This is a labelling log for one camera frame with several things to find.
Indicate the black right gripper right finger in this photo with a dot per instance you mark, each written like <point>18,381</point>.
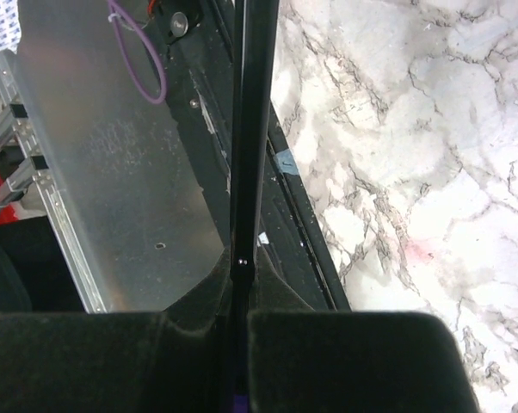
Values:
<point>371,361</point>

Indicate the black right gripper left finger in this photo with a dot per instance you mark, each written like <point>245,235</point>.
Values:
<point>162,361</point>

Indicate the lavender folding umbrella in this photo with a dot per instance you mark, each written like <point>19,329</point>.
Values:
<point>254,39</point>

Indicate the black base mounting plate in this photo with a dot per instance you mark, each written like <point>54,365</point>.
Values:
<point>219,58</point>

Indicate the aluminium frame rail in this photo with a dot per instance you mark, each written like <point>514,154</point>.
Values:
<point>19,122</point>

